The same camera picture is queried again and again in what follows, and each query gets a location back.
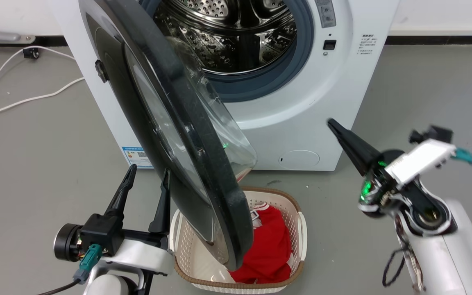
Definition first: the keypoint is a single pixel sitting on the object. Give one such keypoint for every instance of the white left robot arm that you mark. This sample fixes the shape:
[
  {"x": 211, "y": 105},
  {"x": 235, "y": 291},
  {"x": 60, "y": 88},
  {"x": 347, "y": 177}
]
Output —
[{"x": 137, "y": 256}]

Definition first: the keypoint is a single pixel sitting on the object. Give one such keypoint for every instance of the small black floor plug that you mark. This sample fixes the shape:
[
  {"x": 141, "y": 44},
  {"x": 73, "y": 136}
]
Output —
[{"x": 31, "y": 53}]

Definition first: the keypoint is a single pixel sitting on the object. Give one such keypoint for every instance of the cream plastic laundry basket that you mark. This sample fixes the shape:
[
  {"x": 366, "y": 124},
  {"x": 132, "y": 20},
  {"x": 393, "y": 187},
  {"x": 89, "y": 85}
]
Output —
[{"x": 187, "y": 250}]

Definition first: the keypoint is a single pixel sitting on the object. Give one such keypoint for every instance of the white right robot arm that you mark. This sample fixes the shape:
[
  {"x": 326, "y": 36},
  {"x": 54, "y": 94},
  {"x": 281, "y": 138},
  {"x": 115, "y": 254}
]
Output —
[{"x": 461, "y": 258}]

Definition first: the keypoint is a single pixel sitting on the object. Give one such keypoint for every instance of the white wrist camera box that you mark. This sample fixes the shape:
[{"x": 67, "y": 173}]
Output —
[{"x": 418, "y": 162}]

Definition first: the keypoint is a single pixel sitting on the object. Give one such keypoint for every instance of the black door hinge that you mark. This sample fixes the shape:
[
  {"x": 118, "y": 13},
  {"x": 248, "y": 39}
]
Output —
[{"x": 101, "y": 70}]

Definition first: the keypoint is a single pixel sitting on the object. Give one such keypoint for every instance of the grey-blue rubber door gasket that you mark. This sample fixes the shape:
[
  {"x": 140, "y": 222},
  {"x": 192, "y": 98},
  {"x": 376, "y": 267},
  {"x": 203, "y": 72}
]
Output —
[{"x": 268, "y": 86}]

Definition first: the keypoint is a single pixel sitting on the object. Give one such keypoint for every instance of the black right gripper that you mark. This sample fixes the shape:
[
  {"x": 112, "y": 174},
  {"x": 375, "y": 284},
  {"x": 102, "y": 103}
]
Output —
[{"x": 377, "y": 192}]

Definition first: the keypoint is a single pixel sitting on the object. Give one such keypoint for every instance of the black round washing machine door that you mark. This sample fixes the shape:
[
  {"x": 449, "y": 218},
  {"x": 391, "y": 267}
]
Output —
[{"x": 215, "y": 184}]

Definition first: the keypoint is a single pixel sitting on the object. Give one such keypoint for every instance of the round white filter cover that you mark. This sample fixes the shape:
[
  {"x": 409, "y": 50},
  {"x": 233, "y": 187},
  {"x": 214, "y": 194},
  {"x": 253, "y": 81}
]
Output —
[{"x": 299, "y": 158}]

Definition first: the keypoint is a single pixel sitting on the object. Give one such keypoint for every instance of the blue energy label sticker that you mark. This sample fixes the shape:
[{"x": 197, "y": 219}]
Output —
[{"x": 135, "y": 156}]

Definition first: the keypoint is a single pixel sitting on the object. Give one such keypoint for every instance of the red garment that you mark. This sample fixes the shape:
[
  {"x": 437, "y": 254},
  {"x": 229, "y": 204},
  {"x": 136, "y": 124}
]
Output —
[{"x": 268, "y": 246}]

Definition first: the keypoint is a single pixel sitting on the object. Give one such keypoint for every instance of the stainless steel washer drum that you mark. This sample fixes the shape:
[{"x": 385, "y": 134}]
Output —
[{"x": 236, "y": 41}]

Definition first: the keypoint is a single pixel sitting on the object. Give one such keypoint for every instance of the white front-load washing machine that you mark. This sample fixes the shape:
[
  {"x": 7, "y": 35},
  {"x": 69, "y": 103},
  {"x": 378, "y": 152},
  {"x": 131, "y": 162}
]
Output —
[{"x": 301, "y": 123}]

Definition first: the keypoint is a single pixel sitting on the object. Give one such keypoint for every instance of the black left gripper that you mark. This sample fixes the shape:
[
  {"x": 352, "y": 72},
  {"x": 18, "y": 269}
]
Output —
[{"x": 100, "y": 233}]

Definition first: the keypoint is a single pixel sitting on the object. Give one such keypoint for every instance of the grey instruction sticker strip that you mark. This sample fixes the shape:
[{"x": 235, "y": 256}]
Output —
[{"x": 326, "y": 12}]

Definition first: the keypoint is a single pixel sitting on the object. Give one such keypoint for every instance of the grey flat base plate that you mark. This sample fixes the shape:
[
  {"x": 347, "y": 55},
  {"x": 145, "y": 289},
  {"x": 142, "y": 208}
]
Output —
[{"x": 2, "y": 36}]

